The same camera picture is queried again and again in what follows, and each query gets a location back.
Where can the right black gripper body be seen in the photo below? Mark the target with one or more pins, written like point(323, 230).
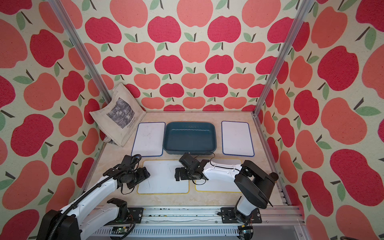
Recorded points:
point(186, 174)

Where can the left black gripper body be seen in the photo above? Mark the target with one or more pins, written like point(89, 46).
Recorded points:
point(137, 176)

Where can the yellow-framed whiteboard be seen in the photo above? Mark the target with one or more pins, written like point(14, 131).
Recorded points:
point(162, 179)
point(218, 186)

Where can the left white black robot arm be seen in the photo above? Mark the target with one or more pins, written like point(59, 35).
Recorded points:
point(76, 220)

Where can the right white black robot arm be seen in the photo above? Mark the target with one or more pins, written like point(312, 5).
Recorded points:
point(266, 182)

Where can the teal plastic storage box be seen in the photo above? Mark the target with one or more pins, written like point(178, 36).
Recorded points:
point(196, 138)

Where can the left blue-framed whiteboard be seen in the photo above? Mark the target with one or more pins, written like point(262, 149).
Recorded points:
point(149, 139)

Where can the blue-framed whiteboard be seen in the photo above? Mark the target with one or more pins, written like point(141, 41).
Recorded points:
point(149, 139)
point(237, 139)

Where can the right blue-framed whiteboard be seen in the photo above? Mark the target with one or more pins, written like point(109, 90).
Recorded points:
point(237, 139)

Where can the beige printed canvas bag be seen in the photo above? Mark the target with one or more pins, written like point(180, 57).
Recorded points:
point(120, 117)

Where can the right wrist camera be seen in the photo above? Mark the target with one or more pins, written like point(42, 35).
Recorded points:
point(187, 160)

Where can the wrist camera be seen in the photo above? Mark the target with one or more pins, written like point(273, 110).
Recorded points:
point(128, 161)
point(187, 160)

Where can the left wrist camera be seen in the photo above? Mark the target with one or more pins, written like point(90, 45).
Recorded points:
point(128, 161)

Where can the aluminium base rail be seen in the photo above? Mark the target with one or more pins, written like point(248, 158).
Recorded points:
point(190, 222)

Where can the left aluminium frame post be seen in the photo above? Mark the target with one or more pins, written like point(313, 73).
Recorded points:
point(71, 31)

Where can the aluminium frame post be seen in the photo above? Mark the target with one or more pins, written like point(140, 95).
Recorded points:
point(301, 15)
point(71, 31)

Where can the right aluminium frame post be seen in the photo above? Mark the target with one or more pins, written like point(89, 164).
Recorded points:
point(301, 15)

